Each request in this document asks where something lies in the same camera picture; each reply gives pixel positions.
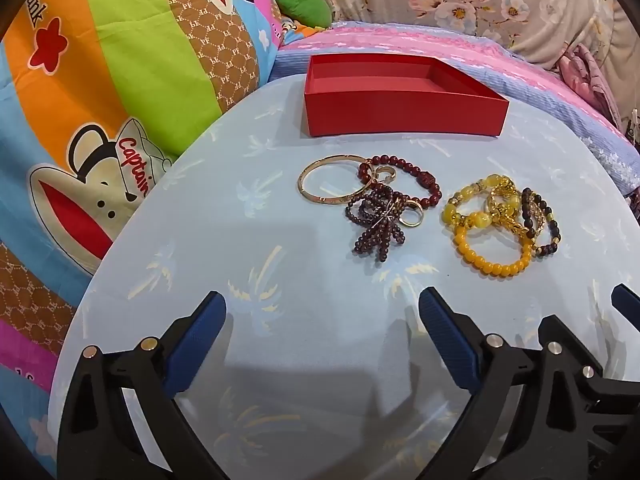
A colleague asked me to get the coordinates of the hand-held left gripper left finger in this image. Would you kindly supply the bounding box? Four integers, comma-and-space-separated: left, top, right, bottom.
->
57, 290, 227, 480

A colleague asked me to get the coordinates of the red cardboard box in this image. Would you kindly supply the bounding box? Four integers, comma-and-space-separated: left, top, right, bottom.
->
302, 54, 511, 138

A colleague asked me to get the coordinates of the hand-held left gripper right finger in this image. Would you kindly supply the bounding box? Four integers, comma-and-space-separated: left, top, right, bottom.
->
419, 287, 603, 480

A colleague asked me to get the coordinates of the gold bangle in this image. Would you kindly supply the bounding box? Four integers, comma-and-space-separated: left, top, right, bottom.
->
298, 155, 373, 207

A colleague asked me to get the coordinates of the green plush pillow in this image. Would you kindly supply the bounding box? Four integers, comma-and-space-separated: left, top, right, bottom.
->
270, 0, 332, 28

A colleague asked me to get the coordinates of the pink crumpled cloth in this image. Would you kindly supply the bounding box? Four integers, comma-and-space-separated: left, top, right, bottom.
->
557, 44, 626, 126

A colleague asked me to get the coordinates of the amber yellow bead bracelet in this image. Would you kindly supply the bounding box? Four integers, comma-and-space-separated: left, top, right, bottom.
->
452, 220, 533, 279

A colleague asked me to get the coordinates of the yellow crystal gold charm bracelet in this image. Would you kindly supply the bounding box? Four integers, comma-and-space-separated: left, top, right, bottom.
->
441, 174, 532, 241

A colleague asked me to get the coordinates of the garnet bead bow ornament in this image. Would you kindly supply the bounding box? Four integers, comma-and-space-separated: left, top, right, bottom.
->
345, 185, 416, 263

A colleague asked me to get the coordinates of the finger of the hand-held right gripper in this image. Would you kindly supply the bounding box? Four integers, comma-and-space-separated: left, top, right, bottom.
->
612, 283, 640, 318
575, 360, 640, 426

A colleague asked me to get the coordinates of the colourful monkey print quilt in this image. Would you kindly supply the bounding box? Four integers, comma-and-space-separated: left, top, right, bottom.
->
0, 0, 283, 480

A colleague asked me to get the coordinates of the pink and blue striped blanket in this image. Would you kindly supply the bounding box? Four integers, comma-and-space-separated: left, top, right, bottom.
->
272, 20, 640, 196

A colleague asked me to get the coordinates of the dark brown bead bracelet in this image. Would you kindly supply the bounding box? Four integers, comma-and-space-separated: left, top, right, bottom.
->
520, 187, 562, 259

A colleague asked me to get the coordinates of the dark red bead bracelet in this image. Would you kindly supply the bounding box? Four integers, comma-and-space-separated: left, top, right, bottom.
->
356, 155, 443, 208

